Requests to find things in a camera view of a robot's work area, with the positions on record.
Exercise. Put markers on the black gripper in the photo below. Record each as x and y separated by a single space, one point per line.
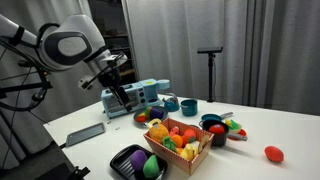
108 77

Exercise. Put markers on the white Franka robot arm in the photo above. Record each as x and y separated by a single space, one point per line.
71 43

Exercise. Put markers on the small red plushie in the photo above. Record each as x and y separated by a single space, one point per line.
141 118

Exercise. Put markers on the green yellow plushie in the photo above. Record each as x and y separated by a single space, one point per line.
147 111

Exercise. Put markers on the purple eggplant plushie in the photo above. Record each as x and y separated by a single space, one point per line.
156 113

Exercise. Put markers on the yellow banana plushie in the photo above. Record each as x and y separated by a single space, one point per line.
154 122

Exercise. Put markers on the orange pineapple plushie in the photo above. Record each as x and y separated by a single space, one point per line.
158 132

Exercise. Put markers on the pink plushie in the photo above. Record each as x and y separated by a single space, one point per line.
174 130

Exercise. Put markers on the green leafy plushie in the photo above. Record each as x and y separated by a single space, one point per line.
169 143

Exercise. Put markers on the orange round plushie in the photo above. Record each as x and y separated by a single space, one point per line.
177 140

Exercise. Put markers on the green pear plushie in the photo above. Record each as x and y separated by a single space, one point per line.
151 166

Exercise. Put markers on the red tomato plushie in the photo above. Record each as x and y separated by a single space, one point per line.
190 134

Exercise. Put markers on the red checked cardboard box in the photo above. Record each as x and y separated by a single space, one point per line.
180 162

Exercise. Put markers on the beige slice plushie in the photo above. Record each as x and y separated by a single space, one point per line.
203 142

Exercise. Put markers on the red oval plushie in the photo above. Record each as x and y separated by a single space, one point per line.
274 153

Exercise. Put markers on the light blue toy oven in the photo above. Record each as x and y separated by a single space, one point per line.
140 95

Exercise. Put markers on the small metal screw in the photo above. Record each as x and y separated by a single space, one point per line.
117 128
108 122

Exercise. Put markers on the grey rectangular tray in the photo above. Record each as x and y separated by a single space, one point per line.
85 133

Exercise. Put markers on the teal toy kettle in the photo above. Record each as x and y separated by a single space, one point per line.
171 104

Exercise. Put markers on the black grill tray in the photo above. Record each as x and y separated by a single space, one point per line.
120 162

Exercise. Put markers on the dark background shelf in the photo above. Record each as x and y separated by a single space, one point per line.
115 30

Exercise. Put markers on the teal toy pot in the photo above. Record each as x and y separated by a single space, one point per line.
189 108

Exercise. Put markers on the black tripod stand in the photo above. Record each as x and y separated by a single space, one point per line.
20 88

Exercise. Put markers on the black toy saucepan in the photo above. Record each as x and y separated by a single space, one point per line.
220 138

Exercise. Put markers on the yellow green toy vegetable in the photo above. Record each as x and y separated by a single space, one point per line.
232 125

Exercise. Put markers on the grey curtain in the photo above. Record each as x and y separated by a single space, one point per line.
290 53

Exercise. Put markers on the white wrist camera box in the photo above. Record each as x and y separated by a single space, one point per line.
86 83

